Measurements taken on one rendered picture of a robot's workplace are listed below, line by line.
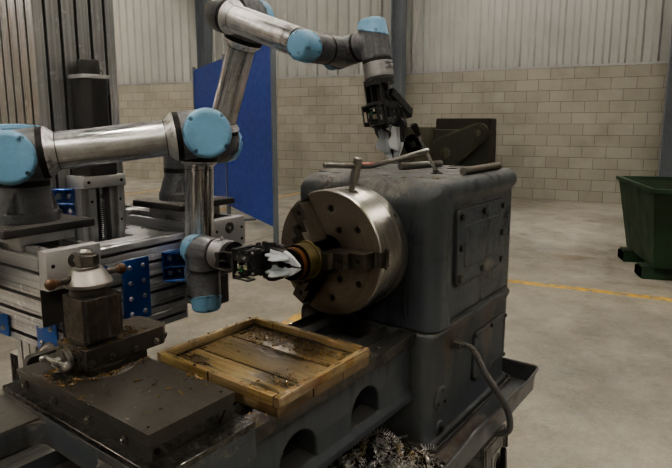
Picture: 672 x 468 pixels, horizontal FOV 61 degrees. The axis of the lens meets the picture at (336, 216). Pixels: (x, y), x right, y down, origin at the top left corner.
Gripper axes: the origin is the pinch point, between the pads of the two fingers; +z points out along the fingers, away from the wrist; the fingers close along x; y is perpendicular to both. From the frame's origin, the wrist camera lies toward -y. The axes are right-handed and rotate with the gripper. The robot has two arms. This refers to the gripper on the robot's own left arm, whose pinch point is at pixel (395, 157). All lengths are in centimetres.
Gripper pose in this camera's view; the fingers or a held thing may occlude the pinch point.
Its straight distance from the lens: 148.4
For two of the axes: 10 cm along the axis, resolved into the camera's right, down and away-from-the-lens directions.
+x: 7.9, -0.9, -6.1
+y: -6.0, 1.2, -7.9
